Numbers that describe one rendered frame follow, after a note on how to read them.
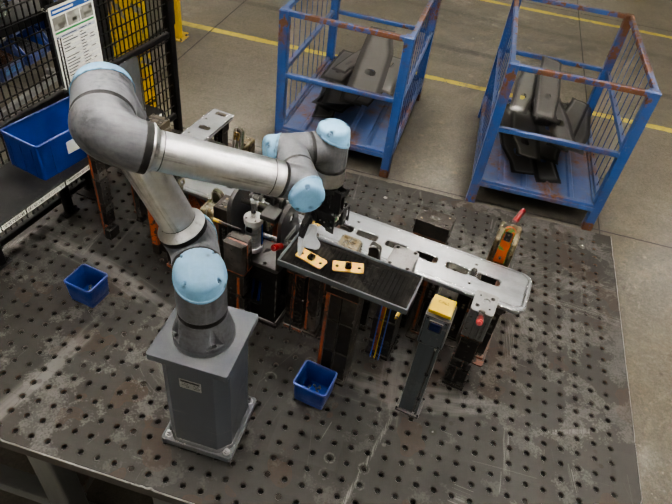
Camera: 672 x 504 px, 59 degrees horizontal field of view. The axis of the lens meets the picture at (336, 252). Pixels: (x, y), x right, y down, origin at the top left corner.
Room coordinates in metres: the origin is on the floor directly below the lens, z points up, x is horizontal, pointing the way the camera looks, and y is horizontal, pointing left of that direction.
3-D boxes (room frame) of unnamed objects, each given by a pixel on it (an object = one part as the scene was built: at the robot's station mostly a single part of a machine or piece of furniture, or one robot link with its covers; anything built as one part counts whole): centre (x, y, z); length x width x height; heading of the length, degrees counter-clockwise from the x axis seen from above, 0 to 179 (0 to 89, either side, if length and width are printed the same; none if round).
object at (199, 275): (0.91, 0.29, 1.27); 0.13 x 0.12 x 0.14; 22
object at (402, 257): (1.26, -0.19, 0.90); 0.13 x 0.10 x 0.41; 162
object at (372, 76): (3.90, 0.01, 0.47); 1.20 x 0.80 x 0.95; 169
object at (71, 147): (1.65, 0.98, 1.10); 0.30 x 0.17 x 0.13; 156
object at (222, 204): (1.39, 0.35, 0.91); 0.07 x 0.05 x 0.42; 162
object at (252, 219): (1.36, 0.23, 0.94); 0.18 x 0.13 x 0.49; 72
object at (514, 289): (1.52, 0.05, 1.00); 1.38 x 0.22 x 0.02; 72
